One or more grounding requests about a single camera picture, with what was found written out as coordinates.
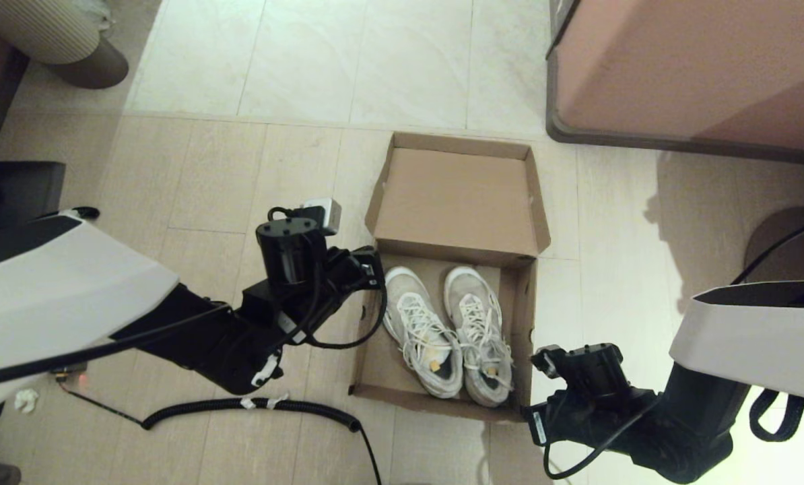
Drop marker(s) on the white mesh sneaker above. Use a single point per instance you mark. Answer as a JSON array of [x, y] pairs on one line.
[[419, 316], [476, 316]]

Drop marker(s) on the brown round stand base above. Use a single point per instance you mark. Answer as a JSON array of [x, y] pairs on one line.
[[779, 236]]

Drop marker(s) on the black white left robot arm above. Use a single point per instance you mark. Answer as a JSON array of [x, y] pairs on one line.
[[72, 289]]

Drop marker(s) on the ribbed beige round bin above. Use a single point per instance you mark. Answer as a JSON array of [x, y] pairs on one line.
[[31, 30]]

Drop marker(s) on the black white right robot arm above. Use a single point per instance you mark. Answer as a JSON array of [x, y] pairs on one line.
[[745, 350]]

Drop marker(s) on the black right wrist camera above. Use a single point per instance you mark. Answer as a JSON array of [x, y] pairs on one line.
[[590, 370]]

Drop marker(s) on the white plastic bag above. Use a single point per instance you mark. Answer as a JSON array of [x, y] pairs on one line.
[[99, 13]]

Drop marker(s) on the brown cardboard shoe box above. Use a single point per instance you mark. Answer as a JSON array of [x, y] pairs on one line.
[[456, 195]]

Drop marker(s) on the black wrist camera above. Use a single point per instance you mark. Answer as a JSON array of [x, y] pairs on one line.
[[291, 249], [590, 370]]

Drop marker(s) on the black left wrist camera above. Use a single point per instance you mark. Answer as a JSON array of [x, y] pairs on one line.
[[291, 249]]

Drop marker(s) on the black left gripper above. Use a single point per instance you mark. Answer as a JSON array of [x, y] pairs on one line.
[[334, 283]]

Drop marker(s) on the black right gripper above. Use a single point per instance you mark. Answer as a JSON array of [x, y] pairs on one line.
[[590, 421]]

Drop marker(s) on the crumpled white tissue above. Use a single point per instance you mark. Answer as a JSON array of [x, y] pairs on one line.
[[26, 401]]

